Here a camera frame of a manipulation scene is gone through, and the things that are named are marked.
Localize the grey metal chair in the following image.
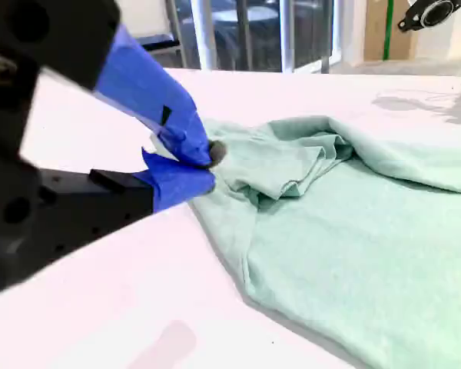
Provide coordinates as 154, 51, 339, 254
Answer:
138, 0, 190, 69

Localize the brown cardboard box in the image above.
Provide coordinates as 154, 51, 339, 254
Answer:
363, 0, 413, 62

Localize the green tape strip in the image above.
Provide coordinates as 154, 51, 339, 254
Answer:
382, 0, 393, 62

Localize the pale green T-shirt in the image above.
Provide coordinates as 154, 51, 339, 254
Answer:
190, 115, 461, 369

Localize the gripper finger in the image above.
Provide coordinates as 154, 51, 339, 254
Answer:
38, 148, 217, 264
0, 0, 229, 169

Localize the white window post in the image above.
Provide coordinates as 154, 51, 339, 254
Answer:
279, 0, 297, 74
191, 0, 218, 71

